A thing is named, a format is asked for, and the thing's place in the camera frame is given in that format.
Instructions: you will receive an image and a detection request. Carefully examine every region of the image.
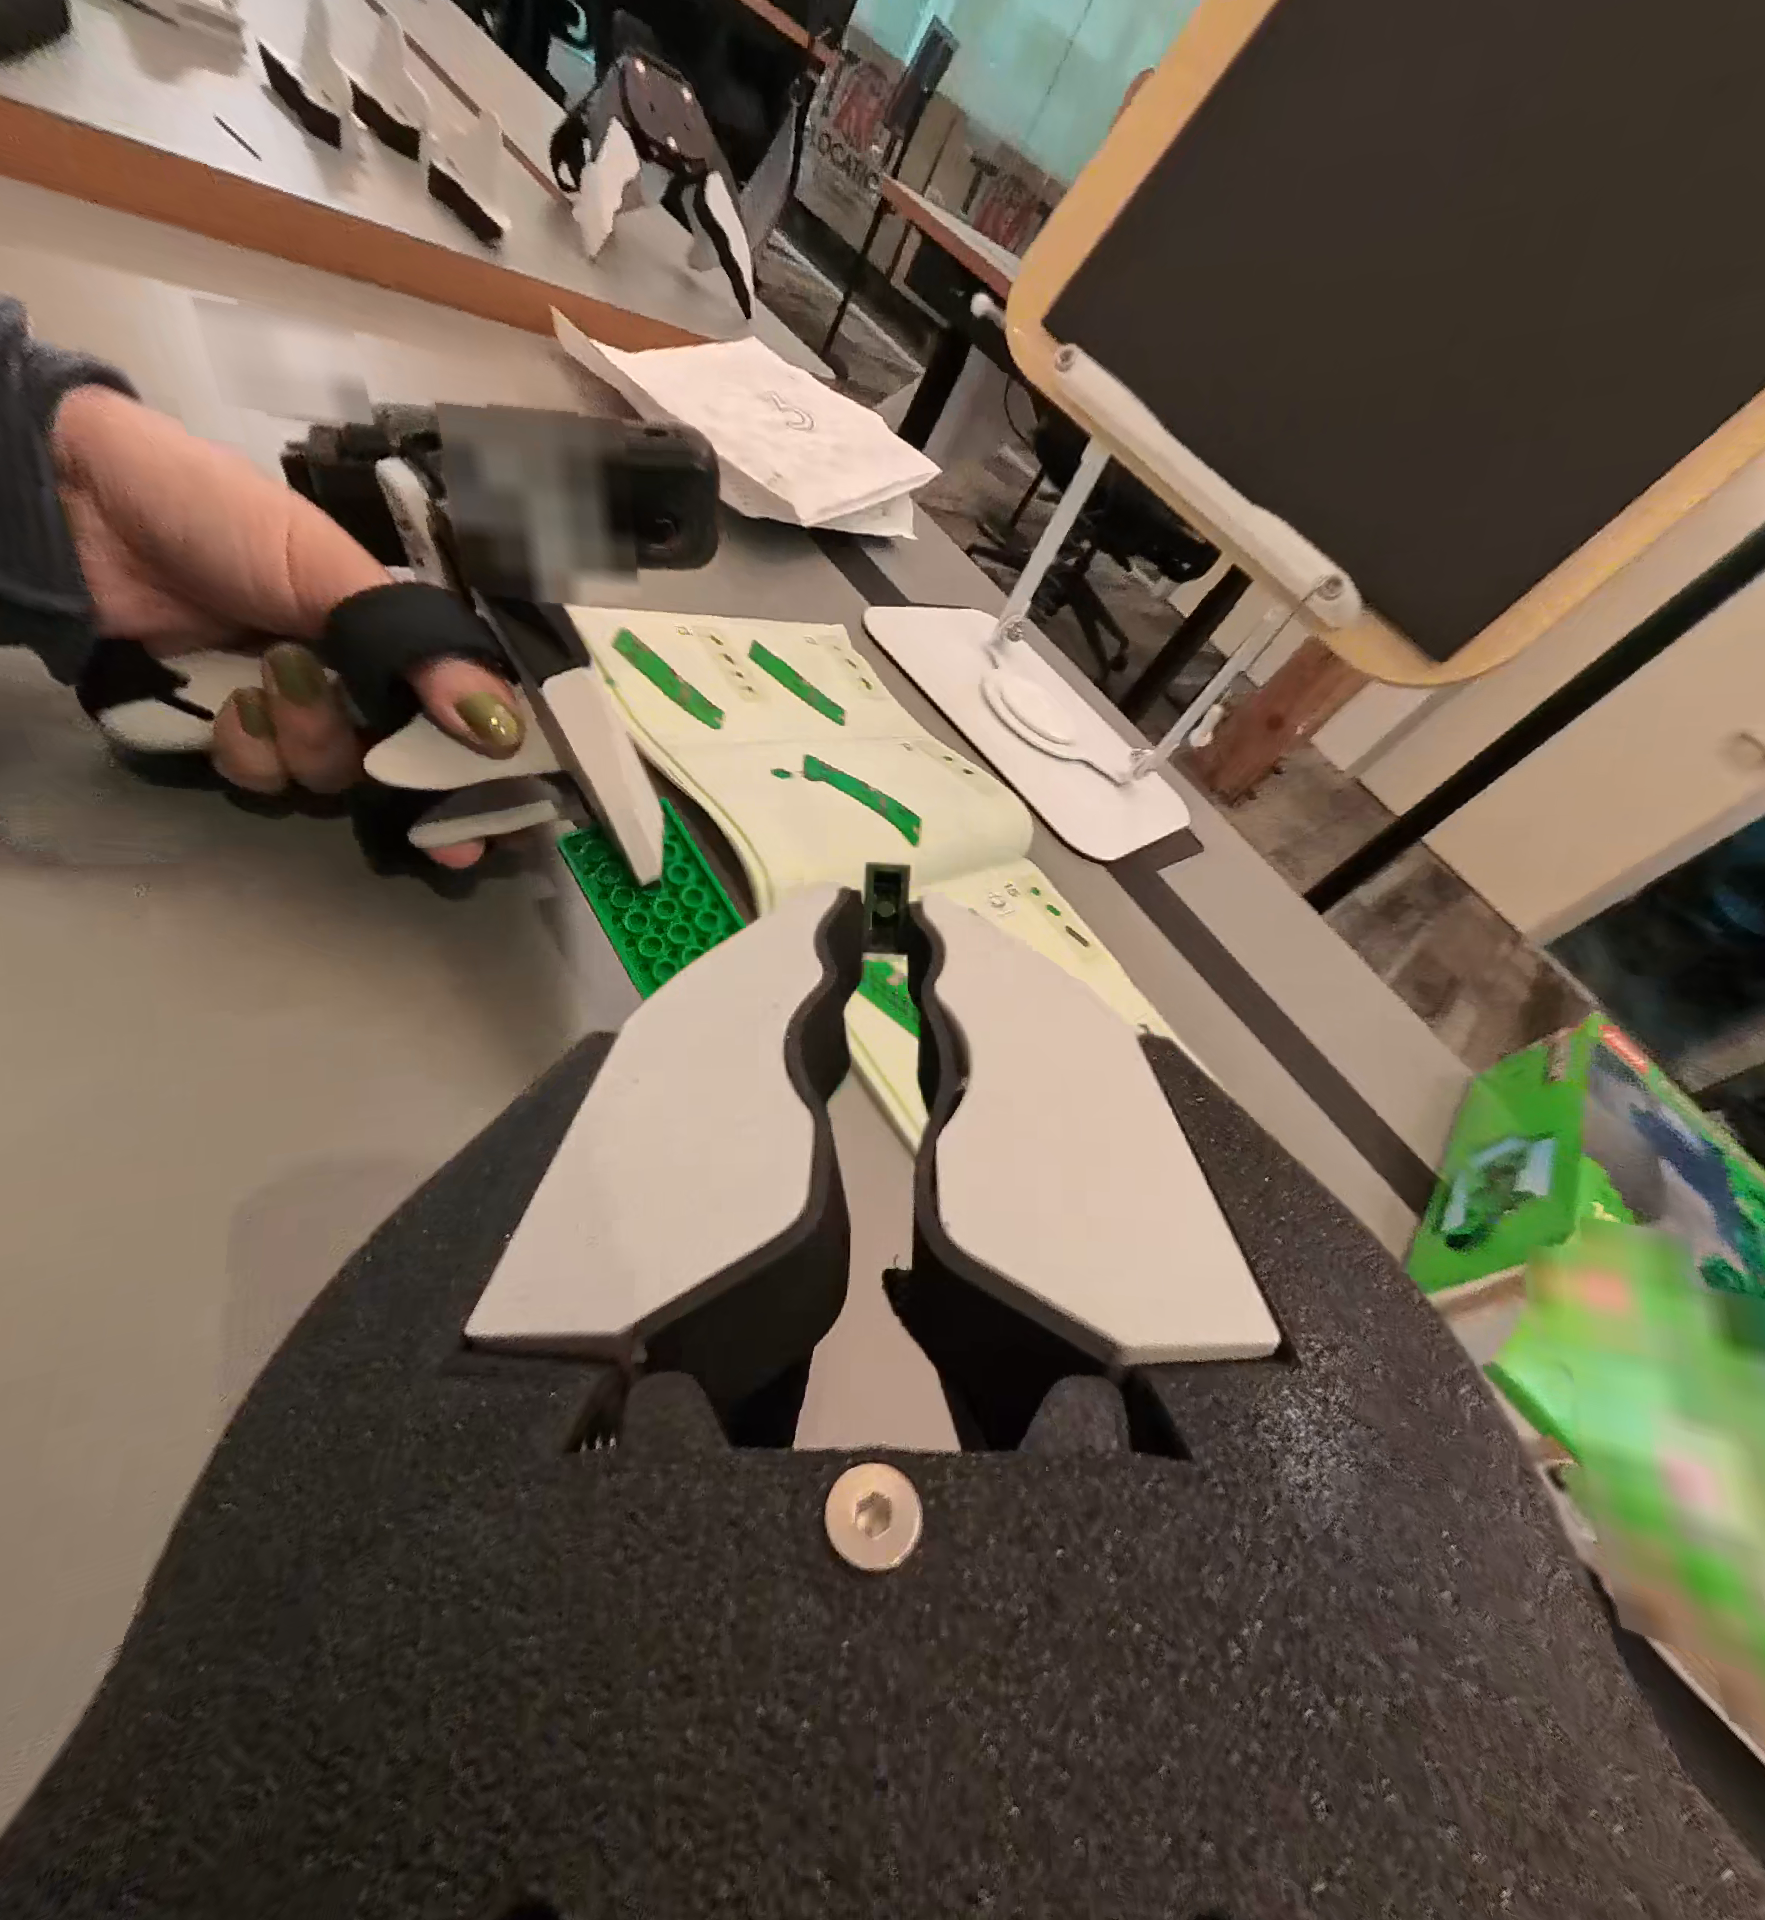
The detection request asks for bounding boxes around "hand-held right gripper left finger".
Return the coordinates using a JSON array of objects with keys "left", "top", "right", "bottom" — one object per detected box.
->
[{"left": 463, "top": 882, "right": 858, "bottom": 1364}]

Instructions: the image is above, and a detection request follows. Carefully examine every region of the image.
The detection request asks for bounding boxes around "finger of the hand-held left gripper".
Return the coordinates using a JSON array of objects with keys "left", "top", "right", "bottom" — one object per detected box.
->
[{"left": 538, "top": 664, "right": 669, "bottom": 889}]

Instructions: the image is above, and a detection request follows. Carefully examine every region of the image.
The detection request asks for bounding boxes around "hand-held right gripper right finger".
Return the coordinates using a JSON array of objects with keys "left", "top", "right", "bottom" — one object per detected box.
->
[{"left": 909, "top": 891, "right": 1284, "bottom": 1368}]

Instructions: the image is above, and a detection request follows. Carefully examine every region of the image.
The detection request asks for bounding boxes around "green studded brick plate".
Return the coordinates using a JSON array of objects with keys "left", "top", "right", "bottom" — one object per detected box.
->
[{"left": 559, "top": 793, "right": 750, "bottom": 999}]

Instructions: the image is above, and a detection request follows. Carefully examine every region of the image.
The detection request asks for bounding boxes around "grey desk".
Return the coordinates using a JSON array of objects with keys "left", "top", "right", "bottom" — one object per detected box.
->
[{"left": 0, "top": 148, "right": 1475, "bottom": 1893}]

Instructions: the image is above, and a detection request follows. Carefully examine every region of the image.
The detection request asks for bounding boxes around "person's left hand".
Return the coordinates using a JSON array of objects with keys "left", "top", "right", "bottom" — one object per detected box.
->
[{"left": 49, "top": 387, "right": 531, "bottom": 874}]

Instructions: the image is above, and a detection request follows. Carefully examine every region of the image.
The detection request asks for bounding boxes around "white printed paper bag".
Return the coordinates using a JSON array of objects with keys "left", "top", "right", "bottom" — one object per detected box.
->
[{"left": 552, "top": 306, "right": 944, "bottom": 540}]

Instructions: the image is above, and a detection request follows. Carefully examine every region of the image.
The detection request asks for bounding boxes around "brick instruction booklet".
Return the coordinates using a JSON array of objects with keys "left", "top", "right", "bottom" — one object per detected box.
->
[{"left": 564, "top": 599, "right": 1184, "bottom": 1148}]

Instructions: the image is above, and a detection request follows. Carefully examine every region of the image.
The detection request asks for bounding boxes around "row of white grip parts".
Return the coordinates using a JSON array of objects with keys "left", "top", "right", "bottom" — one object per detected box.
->
[{"left": 117, "top": 0, "right": 758, "bottom": 320}]

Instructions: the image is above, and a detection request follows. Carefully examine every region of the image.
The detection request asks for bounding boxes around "white tablet stand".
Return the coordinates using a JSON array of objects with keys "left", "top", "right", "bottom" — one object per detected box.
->
[{"left": 865, "top": 290, "right": 1364, "bottom": 863}]

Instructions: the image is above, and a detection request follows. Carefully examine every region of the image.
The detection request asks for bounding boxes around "green printed toy box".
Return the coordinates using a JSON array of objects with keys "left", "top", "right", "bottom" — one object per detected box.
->
[{"left": 1406, "top": 1012, "right": 1765, "bottom": 1787}]

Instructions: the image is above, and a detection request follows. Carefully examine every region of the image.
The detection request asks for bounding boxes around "black office chair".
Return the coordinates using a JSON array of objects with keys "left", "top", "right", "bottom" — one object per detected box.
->
[{"left": 973, "top": 405, "right": 1243, "bottom": 706}]

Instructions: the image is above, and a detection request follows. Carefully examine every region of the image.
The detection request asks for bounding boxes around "cream cabinet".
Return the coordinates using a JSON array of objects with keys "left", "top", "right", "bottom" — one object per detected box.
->
[{"left": 1308, "top": 360, "right": 1765, "bottom": 960}]

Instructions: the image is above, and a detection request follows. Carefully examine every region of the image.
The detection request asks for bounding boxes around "grey table with wooden edge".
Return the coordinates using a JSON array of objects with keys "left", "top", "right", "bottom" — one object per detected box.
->
[{"left": 0, "top": 0, "right": 840, "bottom": 376}]

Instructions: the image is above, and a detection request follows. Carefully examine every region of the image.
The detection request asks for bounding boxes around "black panel with tan frame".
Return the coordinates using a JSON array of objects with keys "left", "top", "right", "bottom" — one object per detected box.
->
[{"left": 1005, "top": 0, "right": 1765, "bottom": 688}]

